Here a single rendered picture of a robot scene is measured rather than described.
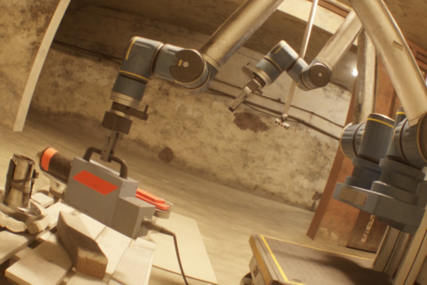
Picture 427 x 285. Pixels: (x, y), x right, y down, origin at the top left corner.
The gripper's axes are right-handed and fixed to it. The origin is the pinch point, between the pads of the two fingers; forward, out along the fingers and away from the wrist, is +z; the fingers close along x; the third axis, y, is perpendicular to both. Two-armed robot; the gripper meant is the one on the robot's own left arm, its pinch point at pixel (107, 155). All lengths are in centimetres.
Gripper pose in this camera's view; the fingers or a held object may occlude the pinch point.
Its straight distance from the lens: 155.7
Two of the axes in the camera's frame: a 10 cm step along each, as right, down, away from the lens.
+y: -9.2, -3.1, 2.6
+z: -3.3, 9.4, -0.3
